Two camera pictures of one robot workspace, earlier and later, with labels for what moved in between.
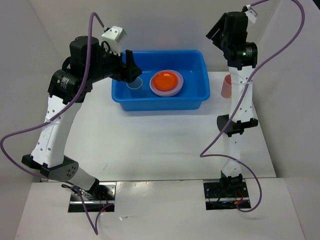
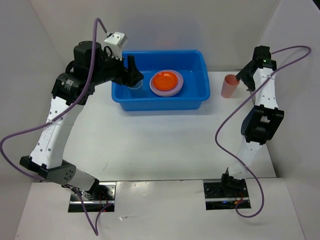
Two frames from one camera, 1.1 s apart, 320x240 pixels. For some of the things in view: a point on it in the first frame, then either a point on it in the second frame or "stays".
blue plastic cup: (136, 84) stays
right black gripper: (215, 37) → (242, 75)
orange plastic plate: (165, 81) stays
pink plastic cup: (226, 91) stays
